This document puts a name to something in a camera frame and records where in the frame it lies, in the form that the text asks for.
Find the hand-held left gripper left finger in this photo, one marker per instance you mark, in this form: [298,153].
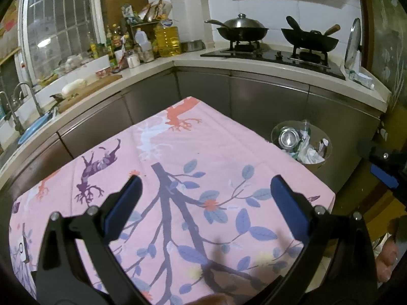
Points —
[124,209]

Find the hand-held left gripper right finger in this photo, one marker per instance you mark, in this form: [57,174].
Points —
[291,209]

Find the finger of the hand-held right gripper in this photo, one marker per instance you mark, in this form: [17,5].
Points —
[366,147]
[384,173]

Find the white paper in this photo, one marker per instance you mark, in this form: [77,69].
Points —
[310,155]

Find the clear crushed plastic bottle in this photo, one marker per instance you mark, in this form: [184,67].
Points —
[305,128]

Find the crushed aluminium can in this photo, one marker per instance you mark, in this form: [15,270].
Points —
[288,138]

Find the trash bin with clear bag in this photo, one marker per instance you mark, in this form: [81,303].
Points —
[276,133]

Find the person's bare foot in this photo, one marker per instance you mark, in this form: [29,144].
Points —
[386,260]

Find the brown door with flower print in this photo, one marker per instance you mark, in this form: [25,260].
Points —
[386,54]

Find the pink printed tablecloth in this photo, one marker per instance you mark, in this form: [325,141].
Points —
[190,139]

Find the glass pot lid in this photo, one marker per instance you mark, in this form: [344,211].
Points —
[353,47]

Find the small white and black tag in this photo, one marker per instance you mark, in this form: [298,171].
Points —
[23,249]

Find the kitchen counter with steel cabinets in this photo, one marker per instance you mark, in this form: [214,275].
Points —
[254,101]

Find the blue basin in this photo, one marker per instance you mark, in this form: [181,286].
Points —
[33,128]

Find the black wok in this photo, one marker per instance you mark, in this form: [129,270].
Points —
[310,39]

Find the wooden cutting board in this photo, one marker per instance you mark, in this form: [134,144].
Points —
[98,84]

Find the white radish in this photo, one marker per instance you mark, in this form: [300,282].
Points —
[73,87]

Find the black gas stove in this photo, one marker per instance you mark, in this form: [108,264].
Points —
[270,55]

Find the paper bowl with red print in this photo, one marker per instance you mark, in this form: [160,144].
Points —
[103,72]

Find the steel faucet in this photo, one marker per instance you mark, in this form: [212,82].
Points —
[11,111]
[33,93]

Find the white cup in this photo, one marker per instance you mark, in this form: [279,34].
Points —
[133,61]

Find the white plastic jug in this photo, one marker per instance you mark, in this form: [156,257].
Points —
[143,46]

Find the group of condiment bottles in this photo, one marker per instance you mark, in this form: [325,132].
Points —
[111,44]

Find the steel wok with lid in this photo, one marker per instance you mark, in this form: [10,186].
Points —
[243,27]

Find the large yellow oil bottle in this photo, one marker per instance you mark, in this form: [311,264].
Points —
[167,41]

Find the steel bowl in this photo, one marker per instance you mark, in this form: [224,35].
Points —
[192,46]

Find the barred window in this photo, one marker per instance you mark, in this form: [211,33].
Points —
[60,22]

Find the shelf of seasoning packets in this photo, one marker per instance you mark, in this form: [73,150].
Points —
[149,11]

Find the colourful wall board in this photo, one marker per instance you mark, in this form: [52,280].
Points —
[6,22]

